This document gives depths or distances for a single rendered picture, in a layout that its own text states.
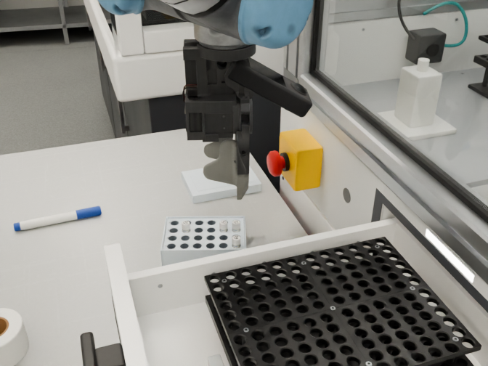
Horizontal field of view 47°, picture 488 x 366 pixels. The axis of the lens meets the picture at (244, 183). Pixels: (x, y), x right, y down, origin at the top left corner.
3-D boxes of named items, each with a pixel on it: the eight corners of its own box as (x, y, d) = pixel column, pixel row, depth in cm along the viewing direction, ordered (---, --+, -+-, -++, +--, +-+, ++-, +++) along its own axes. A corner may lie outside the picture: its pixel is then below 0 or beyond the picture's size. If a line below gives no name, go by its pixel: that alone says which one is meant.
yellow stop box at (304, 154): (290, 193, 85) (293, 152, 82) (273, 171, 91) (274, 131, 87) (321, 188, 87) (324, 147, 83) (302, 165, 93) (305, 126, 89)
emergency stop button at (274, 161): (273, 181, 85) (274, 159, 83) (263, 169, 88) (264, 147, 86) (291, 179, 86) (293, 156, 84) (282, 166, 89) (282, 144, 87)
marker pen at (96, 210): (15, 234, 90) (13, 226, 89) (14, 228, 91) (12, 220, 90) (102, 216, 94) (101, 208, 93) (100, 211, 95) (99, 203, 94)
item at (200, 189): (193, 203, 97) (192, 195, 96) (181, 179, 104) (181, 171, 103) (261, 191, 101) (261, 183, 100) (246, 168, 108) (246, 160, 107)
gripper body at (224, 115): (189, 119, 76) (184, 31, 69) (253, 118, 76) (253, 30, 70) (187, 147, 69) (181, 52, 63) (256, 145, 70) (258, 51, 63)
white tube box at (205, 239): (162, 270, 82) (160, 250, 80) (168, 235, 90) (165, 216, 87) (246, 269, 83) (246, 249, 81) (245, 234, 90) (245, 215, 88)
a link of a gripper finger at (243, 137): (234, 165, 74) (233, 102, 71) (247, 165, 74) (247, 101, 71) (235, 179, 70) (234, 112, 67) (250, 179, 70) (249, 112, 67)
